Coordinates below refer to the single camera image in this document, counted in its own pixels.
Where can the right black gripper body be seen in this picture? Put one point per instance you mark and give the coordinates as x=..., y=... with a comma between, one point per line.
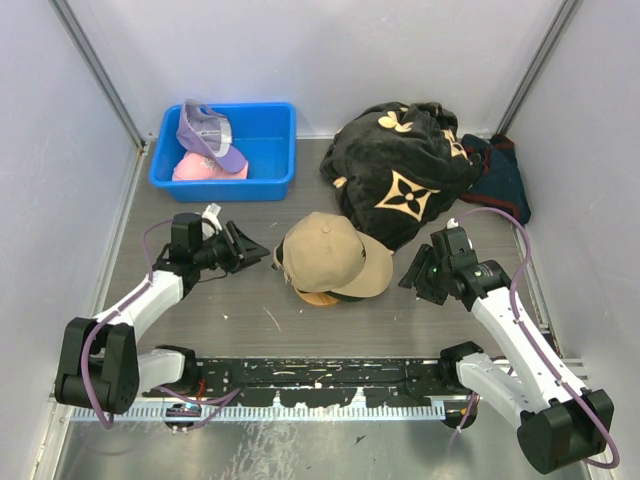
x=431, y=282

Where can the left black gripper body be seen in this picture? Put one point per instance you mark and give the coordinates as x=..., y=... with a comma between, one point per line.
x=222, y=251

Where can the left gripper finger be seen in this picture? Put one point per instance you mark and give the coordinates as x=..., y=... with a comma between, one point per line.
x=247, y=262
x=244, y=244

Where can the beige cap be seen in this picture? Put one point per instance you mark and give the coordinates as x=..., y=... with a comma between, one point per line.
x=324, y=253

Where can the green NY cap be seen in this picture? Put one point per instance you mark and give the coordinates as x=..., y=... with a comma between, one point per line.
x=345, y=298

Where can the wooden hat stand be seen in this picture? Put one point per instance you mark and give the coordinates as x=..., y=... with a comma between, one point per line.
x=319, y=299

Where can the pink cap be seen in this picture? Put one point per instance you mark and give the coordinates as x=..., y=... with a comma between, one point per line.
x=195, y=167

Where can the purple LA cap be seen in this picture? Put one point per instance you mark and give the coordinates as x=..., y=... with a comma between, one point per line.
x=203, y=131

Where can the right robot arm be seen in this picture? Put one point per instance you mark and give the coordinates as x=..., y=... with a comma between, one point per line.
x=558, y=420

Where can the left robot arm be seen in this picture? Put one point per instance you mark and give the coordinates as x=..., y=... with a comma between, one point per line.
x=115, y=332

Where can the navy cloth red trim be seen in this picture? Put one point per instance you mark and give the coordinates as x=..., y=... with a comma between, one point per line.
x=500, y=183

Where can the black floral blanket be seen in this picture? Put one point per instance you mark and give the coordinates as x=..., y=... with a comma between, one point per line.
x=397, y=167

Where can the blue plastic bin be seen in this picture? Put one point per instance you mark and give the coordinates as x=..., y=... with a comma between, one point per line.
x=265, y=133

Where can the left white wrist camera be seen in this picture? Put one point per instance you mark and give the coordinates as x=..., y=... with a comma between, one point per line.
x=212, y=212

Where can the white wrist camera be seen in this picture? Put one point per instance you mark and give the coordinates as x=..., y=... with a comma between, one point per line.
x=453, y=223
x=212, y=212

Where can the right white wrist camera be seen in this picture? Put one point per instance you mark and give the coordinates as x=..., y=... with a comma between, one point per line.
x=453, y=223

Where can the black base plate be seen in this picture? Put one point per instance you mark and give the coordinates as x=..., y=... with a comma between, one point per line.
x=321, y=383

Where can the white slotted cable duct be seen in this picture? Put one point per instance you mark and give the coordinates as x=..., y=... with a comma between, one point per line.
x=356, y=411

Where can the aluminium front rail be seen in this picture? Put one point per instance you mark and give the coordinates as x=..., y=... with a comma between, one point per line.
x=117, y=383

